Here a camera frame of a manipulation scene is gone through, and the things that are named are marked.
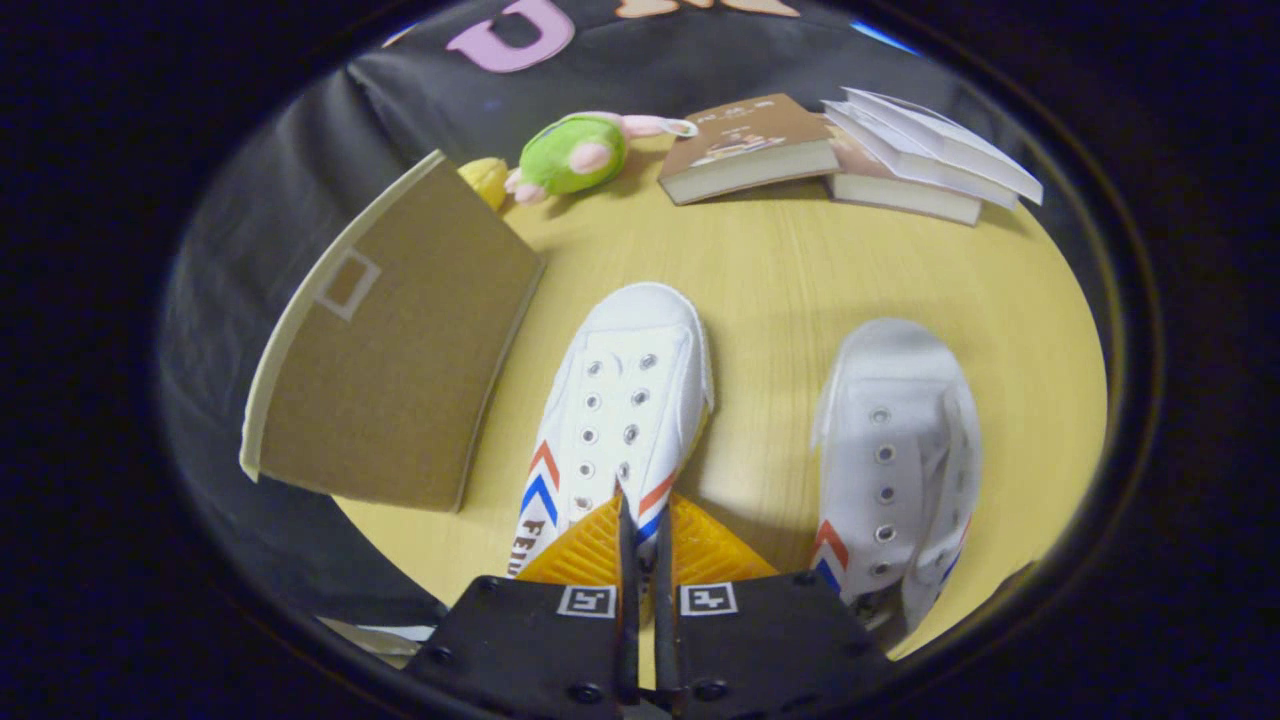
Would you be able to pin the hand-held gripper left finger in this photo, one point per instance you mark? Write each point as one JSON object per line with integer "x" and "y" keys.
{"x": 627, "y": 620}

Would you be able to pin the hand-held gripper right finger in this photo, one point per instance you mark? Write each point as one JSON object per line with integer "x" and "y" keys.
{"x": 665, "y": 630}

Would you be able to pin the white canvas shoe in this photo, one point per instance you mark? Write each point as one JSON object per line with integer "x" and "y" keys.
{"x": 630, "y": 400}
{"x": 900, "y": 450}

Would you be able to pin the brown fabric storage box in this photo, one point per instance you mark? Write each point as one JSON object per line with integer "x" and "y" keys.
{"x": 400, "y": 350}

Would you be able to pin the yellow plush ball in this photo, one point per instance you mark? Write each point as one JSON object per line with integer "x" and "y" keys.
{"x": 485, "y": 178}

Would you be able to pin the green and pink plush toy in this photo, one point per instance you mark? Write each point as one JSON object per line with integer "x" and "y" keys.
{"x": 575, "y": 155}

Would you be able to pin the brown illustrated book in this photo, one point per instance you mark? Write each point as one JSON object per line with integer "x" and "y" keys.
{"x": 740, "y": 130}

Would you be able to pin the white patterned book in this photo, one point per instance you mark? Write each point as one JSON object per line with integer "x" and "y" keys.
{"x": 930, "y": 167}

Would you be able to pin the white book with portrait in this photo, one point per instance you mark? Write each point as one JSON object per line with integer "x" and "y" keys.
{"x": 960, "y": 140}

